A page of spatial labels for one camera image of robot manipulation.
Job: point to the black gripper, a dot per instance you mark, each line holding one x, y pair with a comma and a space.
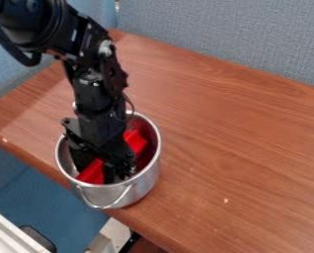
95, 133

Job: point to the red plastic block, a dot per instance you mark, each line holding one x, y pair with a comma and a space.
93, 173

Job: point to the metal pot with handle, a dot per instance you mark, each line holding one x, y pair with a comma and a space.
122, 193

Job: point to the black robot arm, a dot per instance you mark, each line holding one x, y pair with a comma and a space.
40, 27

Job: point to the black object under table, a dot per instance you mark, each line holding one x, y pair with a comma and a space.
39, 237

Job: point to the white appliance at bottom left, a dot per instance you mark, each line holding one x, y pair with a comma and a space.
15, 241

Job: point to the grey metal table frame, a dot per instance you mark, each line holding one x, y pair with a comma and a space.
115, 238

